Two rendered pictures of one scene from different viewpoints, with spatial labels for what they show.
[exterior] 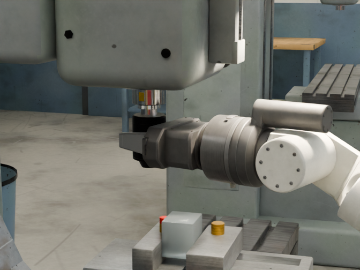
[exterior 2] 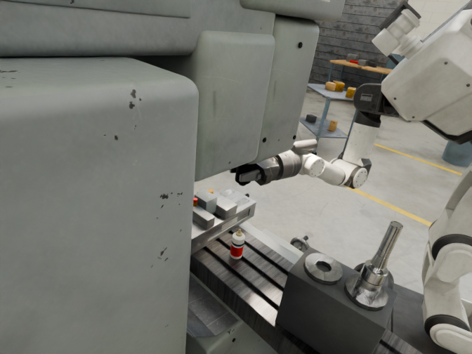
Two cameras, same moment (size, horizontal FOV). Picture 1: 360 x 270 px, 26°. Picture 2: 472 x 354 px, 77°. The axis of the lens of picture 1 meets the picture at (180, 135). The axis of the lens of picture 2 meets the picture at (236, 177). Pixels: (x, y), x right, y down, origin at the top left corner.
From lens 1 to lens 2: 1.11 m
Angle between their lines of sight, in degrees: 65
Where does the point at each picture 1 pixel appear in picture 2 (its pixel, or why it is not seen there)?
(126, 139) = (246, 177)
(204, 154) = (284, 172)
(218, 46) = not seen: hidden behind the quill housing
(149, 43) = (290, 134)
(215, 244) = (221, 199)
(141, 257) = (211, 222)
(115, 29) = (281, 131)
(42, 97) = not seen: outside the picture
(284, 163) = (319, 166)
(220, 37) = not seen: hidden behind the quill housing
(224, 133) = (290, 161)
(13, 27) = (251, 145)
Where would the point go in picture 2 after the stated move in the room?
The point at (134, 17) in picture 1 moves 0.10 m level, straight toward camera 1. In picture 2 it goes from (288, 123) to (329, 133)
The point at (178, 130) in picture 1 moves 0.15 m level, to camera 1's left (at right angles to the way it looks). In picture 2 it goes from (273, 166) to (253, 188)
